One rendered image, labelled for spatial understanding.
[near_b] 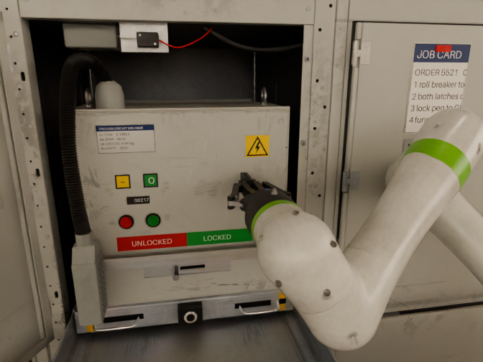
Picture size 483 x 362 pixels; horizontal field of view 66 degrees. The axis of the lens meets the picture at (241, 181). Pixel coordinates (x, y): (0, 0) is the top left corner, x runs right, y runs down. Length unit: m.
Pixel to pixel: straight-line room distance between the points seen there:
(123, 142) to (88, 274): 0.28
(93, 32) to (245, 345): 0.79
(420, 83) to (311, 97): 0.26
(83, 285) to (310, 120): 0.62
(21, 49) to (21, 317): 0.59
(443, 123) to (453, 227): 0.24
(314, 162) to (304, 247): 0.48
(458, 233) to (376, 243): 0.34
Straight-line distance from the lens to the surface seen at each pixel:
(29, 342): 1.08
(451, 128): 0.79
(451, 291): 1.28
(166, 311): 0.99
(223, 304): 1.00
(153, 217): 0.88
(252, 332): 1.00
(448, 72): 1.05
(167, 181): 0.86
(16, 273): 0.99
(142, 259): 0.89
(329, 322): 0.55
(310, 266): 0.48
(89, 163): 0.87
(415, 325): 1.27
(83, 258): 0.83
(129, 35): 0.89
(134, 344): 1.00
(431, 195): 0.69
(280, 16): 0.89
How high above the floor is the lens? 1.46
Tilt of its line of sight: 16 degrees down
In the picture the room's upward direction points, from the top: straight up
